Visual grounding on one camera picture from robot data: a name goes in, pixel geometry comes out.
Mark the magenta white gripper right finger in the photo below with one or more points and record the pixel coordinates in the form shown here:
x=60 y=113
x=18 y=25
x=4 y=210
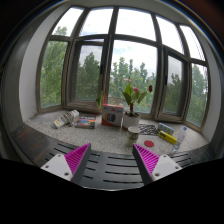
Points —
x=153 y=167

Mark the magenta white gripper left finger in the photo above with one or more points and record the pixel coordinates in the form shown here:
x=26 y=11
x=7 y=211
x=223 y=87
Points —
x=70 y=166

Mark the clear plastic water bottle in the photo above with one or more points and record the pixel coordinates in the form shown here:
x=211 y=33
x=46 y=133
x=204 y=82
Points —
x=180 y=139

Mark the red round coaster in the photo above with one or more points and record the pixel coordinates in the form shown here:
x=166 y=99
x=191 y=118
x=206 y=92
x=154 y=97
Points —
x=149 y=143

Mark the black slatted bench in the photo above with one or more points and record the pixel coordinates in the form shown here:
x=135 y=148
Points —
x=109 y=163

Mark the yellow rectangular box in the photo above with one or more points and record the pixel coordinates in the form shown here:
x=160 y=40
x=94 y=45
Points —
x=167 y=137

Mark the black patterned trivet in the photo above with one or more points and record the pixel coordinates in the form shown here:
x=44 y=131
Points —
x=146 y=129

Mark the white mug with print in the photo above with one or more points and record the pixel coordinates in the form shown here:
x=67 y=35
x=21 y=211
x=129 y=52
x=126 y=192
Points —
x=132 y=135

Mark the light blue small pack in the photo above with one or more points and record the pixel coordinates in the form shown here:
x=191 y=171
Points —
x=165 y=128

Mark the dark flat book box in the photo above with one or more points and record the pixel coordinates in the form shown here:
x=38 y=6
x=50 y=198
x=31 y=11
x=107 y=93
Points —
x=87 y=122

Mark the potted plant white pot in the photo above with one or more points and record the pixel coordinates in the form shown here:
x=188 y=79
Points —
x=131 y=110

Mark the red product box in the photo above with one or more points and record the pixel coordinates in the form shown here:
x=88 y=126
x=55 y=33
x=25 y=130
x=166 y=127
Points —
x=112 y=115

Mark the bay window frame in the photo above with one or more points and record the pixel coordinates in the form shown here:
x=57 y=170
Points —
x=124 y=56

